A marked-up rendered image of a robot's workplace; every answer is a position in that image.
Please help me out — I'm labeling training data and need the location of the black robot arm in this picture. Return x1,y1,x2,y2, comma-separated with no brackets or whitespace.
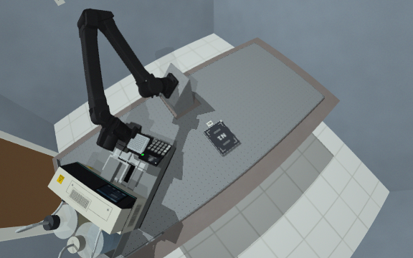
77,9,179,151

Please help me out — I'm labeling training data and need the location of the white multi-well plate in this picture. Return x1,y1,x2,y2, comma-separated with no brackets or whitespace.
127,134,150,154

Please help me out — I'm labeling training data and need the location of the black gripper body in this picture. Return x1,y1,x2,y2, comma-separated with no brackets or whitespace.
116,123,141,151

